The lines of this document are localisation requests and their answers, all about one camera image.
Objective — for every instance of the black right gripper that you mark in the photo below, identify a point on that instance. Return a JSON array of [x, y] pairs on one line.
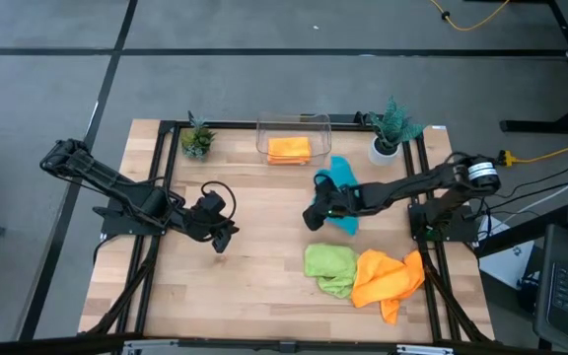
[[338, 202]]

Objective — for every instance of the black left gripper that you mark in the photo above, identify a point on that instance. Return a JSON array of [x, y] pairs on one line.
[[205, 224]]

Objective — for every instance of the green microfiber towel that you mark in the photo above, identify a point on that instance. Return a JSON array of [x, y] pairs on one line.
[[331, 261]]

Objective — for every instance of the teal microfiber towel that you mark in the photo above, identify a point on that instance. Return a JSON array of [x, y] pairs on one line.
[[340, 172]]

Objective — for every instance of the orange microfiber towel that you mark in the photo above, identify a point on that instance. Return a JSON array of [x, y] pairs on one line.
[[289, 148], [387, 278]]

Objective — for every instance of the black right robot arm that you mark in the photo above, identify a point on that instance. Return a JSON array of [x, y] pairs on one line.
[[402, 187]]

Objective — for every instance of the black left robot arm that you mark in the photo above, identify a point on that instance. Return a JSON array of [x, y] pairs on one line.
[[116, 187]]

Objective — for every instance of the clear plastic bin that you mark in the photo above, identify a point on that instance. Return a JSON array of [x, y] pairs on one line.
[[294, 123]]

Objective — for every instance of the small green succulent plant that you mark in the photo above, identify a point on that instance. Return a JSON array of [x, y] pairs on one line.
[[197, 140]]

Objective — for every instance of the snake plant in white pot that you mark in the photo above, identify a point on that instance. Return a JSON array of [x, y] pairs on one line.
[[392, 128]]

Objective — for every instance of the white box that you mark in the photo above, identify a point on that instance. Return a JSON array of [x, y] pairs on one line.
[[511, 261]]

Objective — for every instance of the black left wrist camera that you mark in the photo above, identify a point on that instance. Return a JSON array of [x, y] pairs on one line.
[[212, 202]]

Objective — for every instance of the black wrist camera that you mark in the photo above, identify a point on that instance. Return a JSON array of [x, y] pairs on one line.
[[212, 202], [324, 185]]

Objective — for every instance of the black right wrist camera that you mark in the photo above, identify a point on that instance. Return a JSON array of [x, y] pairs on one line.
[[324, 185]]

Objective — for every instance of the black aluminium table frame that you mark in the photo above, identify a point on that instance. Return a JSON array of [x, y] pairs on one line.
[[234, 125]]

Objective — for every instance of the black rail with grey brackets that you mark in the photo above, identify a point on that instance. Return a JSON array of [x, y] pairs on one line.
[[284, 346]]

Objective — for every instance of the black desk frame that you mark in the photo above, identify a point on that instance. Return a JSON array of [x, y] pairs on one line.
[[535, 125]]

